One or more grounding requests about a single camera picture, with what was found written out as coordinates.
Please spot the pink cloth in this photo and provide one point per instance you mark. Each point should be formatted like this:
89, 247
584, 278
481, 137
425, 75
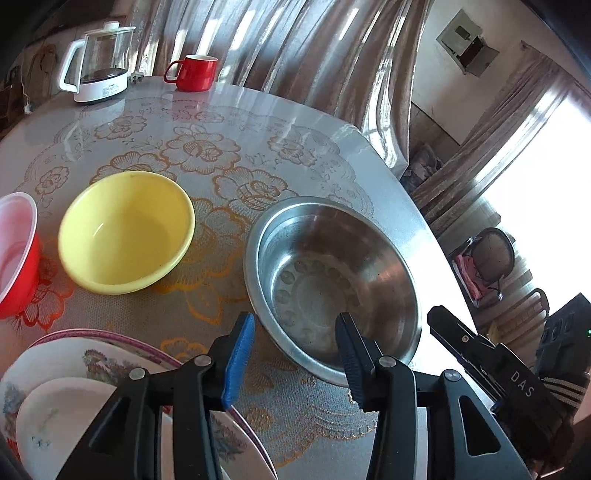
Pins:
471, 277

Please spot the person's right forearm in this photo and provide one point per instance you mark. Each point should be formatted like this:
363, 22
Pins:
563, 401

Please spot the red plastic bowl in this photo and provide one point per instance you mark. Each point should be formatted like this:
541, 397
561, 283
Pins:
14, 240

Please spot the grey patterned bag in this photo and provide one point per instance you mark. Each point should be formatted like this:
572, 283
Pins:
422, 164

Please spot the stainless steel bowl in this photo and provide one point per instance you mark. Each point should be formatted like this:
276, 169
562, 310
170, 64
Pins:
323, 277

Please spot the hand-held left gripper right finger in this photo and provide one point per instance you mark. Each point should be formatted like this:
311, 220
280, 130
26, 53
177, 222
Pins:
351, 364

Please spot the white glass electric kettle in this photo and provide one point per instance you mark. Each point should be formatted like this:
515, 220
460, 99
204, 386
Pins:
99, 92

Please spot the round-backed dark chair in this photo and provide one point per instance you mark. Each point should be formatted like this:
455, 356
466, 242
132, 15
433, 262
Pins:
496, 254

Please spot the yellow plastic bowl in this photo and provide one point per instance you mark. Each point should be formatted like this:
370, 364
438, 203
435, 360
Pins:
124, 230

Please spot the printed lace-pattern tablecloth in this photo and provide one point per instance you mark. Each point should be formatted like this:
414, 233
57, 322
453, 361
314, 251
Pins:
277, 138

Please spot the red mug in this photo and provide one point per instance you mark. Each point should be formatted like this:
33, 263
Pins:
196, 76

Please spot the wide beige curtain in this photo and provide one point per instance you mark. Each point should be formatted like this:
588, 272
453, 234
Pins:
300, 55

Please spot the slatted wooden chair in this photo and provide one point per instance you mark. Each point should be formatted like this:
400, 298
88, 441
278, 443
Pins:
521, 314

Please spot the small plain white plate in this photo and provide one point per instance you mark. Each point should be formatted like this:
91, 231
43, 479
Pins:
60, 415

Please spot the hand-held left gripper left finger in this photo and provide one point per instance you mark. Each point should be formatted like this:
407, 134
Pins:
238, 364

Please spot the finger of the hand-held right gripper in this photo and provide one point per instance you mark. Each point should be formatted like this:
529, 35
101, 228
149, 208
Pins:
457, 332

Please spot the large floral pink-rimmed plate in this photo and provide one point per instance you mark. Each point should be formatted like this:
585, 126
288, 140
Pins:
92, 336

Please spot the wall electrical panel box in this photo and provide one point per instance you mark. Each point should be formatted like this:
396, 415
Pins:
461, 32

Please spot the narrow beige curtain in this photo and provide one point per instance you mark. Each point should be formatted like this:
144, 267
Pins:
498, 134

